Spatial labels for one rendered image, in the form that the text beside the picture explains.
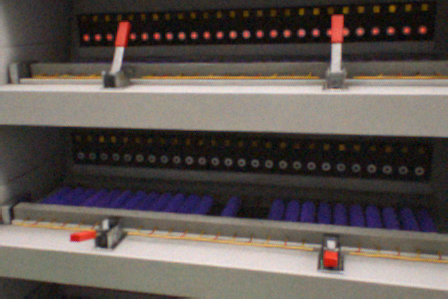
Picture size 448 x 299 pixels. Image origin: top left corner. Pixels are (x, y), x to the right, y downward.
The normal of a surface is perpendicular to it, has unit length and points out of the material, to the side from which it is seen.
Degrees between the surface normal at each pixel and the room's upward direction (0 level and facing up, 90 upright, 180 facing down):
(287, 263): 17
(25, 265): 107
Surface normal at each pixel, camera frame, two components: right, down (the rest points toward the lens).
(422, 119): -0.23, 0.24
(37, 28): 0.97, 0.03
